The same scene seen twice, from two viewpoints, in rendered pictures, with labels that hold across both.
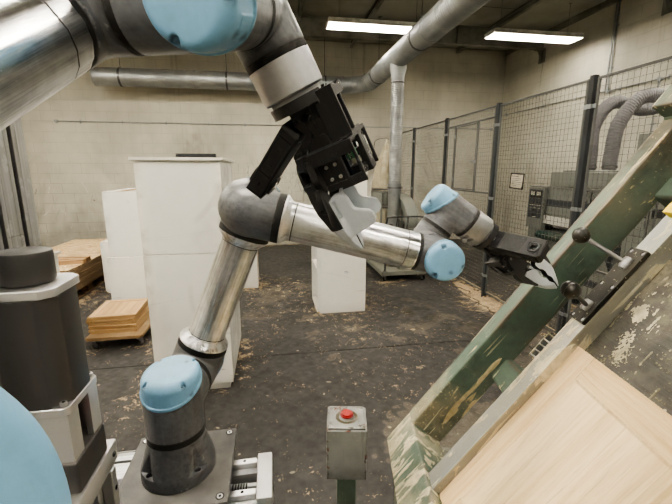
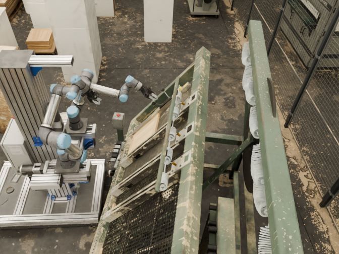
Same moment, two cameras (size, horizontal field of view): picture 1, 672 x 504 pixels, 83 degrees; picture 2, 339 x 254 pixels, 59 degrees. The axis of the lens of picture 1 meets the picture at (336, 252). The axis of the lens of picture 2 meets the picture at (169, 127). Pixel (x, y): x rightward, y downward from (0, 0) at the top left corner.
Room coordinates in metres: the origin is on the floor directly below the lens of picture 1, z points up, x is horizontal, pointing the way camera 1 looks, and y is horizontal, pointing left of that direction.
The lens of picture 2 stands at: (-1.38, -0.79, 3.34)
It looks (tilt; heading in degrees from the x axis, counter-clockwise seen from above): 46 degrees down; 4
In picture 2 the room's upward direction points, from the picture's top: 3 degrees clockwise
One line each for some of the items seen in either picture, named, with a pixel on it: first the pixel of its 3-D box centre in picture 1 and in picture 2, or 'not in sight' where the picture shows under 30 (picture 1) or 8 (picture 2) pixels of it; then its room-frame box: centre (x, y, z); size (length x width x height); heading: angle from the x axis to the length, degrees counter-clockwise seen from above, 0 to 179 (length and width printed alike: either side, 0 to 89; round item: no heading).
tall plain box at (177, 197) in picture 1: (197, 267); (76, 27); (3.07, 1.14, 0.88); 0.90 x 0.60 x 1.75; 10
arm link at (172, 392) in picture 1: (174, 395); (73, 113); (0.72, 0.34, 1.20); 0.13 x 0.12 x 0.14; 2
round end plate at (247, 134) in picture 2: not in sight; (253, 134); (0.07, -1.28, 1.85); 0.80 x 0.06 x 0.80; 179
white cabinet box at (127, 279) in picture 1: (149, 278); (50, 12); (4.55, 2.30, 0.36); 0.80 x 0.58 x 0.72; 10
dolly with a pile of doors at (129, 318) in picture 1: (124, 322); (43, 42); (3.66, 2.15, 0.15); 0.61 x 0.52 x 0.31; 10
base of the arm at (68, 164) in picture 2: not in sight; (66, 159); (0.23, 0.26, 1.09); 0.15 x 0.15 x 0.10
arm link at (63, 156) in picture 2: not in sight; (64, 151); (0.23, 0.25, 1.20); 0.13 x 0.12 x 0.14; 82
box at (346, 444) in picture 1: (346, 442); (118, 121); (1.04, -0.03, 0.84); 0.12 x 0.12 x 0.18; 89
